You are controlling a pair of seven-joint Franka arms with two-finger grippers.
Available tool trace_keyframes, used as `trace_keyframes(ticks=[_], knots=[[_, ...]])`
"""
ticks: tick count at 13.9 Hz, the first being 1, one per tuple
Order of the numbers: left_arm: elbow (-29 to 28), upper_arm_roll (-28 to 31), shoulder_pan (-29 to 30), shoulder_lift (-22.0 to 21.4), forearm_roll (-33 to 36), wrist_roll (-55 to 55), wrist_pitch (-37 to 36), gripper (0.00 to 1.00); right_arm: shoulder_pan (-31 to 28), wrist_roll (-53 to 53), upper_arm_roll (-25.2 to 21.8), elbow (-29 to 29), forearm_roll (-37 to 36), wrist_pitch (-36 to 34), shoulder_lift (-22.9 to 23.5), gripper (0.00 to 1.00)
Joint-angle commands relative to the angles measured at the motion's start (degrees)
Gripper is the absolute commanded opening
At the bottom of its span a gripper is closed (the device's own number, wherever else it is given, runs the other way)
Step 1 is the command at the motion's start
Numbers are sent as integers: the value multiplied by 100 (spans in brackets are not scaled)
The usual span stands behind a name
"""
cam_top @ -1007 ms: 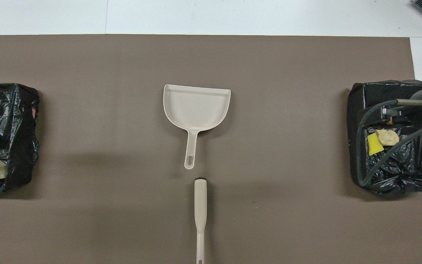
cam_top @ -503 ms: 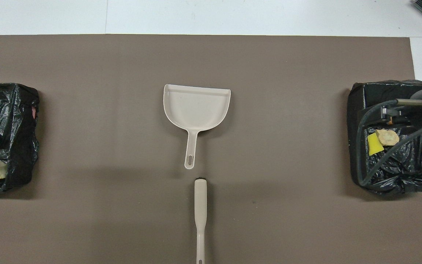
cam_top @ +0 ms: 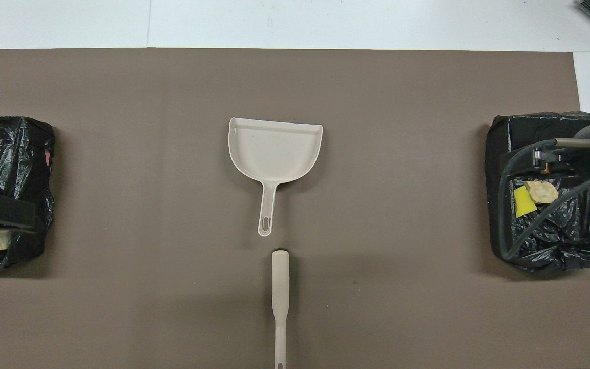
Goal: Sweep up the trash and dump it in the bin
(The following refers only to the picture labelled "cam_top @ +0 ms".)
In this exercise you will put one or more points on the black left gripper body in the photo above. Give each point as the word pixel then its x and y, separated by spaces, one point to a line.
pixel 8 212

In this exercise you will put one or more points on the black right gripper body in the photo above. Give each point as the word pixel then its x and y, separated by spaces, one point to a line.
pixel 566 156

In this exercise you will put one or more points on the yellow sponge piece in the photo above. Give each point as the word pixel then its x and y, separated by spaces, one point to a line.
pixel 523 203

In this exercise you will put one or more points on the beige plastic dustpan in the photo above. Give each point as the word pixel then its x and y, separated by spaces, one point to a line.
pixel 274 148

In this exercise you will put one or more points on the beige brush black bristles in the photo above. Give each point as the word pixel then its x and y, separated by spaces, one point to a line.
pixel 280 277

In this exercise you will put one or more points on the black bag lined bin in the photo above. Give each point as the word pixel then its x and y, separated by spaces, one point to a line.
pixel 576 241
pixel 18 148

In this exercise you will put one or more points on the brown table mat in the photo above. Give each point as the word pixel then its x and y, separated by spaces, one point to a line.
pixel 325 307

